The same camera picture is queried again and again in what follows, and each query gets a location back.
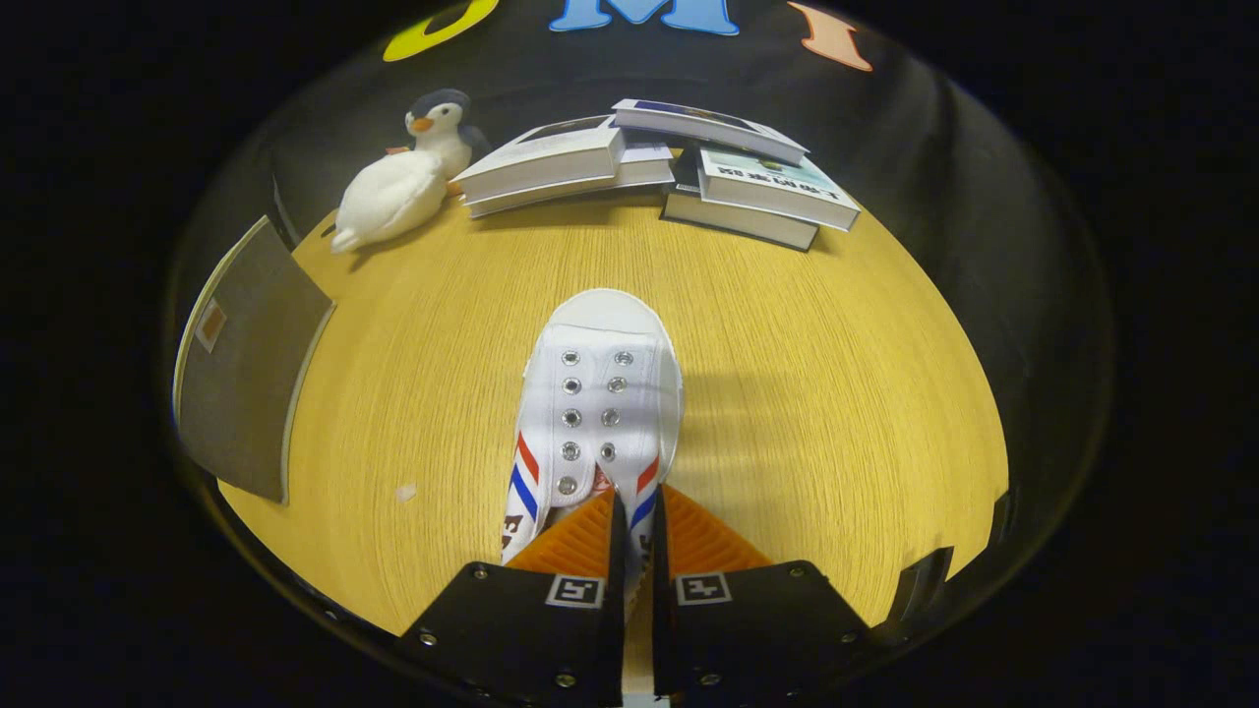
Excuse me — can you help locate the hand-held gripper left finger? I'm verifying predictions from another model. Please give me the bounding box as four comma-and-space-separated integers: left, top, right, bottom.
398, 489, 630, 708

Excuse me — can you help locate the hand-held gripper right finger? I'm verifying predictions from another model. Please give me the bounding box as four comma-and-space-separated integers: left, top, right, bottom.
651, 484, 871, 704

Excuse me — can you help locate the white canvas shoe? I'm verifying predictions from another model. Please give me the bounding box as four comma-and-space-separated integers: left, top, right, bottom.
500, 288, 685, 625

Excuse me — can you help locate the grey fabric storage box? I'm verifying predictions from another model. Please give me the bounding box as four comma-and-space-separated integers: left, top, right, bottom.
172, 214, 337, 505

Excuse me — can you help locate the dark-covered book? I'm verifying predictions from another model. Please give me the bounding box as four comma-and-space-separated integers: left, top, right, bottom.
661, 147, 820, 252

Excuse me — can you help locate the book with teal cover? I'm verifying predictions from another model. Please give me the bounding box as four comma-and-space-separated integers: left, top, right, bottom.
696, 146, 863, 233

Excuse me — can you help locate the white plush toy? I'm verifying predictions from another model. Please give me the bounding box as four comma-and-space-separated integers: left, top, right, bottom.
330, 147, 453, 255

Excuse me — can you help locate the white spiral-bound book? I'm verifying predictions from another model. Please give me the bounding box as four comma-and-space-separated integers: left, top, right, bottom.
462, 138, 678, 219

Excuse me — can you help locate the book with blue picture cover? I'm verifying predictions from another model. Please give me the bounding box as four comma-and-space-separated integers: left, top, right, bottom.
610, 98, 809, 166

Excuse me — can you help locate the penguin plush toy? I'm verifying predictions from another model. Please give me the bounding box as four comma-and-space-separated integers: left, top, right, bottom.
389, 88, 490, 198

